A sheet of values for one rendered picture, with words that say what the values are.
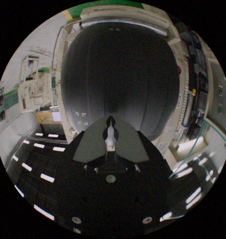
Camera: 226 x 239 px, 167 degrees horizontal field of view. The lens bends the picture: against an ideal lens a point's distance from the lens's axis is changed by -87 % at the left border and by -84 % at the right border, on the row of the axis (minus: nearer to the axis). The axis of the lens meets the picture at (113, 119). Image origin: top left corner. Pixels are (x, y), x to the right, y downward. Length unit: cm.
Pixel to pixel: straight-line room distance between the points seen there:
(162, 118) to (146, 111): 4
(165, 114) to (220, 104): 46
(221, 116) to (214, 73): 23
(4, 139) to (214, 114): 1193
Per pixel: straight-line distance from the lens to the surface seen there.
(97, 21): 36
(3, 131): 1132
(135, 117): 15
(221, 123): 56
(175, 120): 50
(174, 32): 40
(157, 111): 16
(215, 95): 58
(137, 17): 40
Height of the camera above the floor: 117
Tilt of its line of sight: 25 degrees up
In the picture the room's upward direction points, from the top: 179 degrees counter-clockwise
